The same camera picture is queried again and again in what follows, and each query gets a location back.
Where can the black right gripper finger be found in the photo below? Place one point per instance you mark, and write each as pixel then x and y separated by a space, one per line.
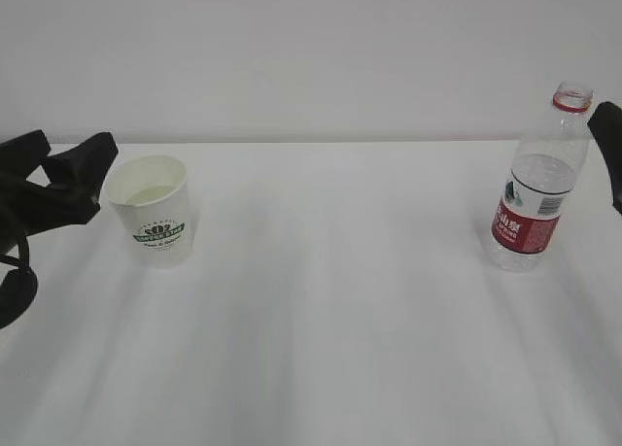
pixel 606 127

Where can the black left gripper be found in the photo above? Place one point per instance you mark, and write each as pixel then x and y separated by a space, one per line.
pixel 76 178

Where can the clear plastic water bottle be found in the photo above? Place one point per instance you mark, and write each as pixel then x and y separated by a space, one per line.
pixel 543 173

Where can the white paper coffee cup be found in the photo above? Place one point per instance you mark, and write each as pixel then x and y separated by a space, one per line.
pixel 151 198

